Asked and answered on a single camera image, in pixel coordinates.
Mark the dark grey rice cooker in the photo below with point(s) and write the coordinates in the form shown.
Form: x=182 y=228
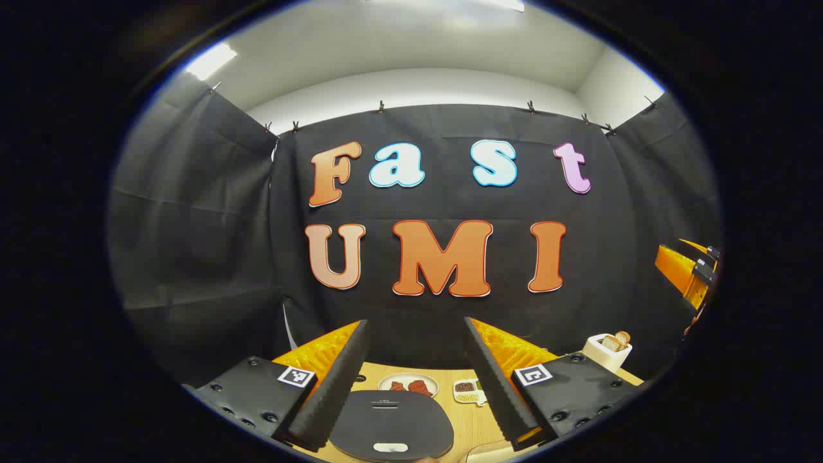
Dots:
x=392 y=421

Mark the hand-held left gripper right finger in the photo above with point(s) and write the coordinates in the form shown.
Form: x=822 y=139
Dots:
x=498 y=386

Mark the white divided bean dish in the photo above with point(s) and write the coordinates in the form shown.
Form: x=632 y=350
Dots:
x=465 y=391

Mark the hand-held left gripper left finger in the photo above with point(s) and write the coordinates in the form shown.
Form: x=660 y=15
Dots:
x=334 y=386

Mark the white round plate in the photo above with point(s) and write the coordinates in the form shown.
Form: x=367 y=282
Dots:
x=409 y=379

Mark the toast bread slice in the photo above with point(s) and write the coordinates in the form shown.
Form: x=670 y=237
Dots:
x=611 y=343
x=623 y=337

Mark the ceiling light panel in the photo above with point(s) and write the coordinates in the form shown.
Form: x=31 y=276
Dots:
x=211 y=61

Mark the white toaster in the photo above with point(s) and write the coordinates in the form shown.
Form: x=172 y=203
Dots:
x=604 y=357

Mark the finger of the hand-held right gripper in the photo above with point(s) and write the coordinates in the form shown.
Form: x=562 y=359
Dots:
x=681 y=273
x=702 y=251

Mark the row of black clips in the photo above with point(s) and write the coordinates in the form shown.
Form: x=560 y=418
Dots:
x=380 y=106

